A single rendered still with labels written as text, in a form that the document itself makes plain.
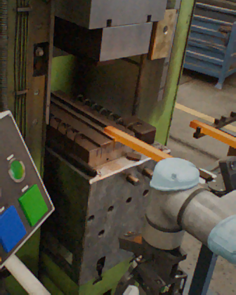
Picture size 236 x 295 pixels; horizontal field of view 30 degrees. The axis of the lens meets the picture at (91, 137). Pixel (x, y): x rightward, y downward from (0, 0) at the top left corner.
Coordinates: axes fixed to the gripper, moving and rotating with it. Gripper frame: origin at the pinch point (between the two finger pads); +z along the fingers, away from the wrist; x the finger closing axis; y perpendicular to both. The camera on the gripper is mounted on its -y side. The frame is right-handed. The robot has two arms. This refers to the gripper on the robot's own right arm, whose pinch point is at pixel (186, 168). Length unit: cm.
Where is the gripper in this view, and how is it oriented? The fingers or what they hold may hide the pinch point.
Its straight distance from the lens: 126.7
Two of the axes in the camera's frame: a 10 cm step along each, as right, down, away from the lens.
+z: -6.5, -3.9, 6.5
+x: 7.6, -2.6, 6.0
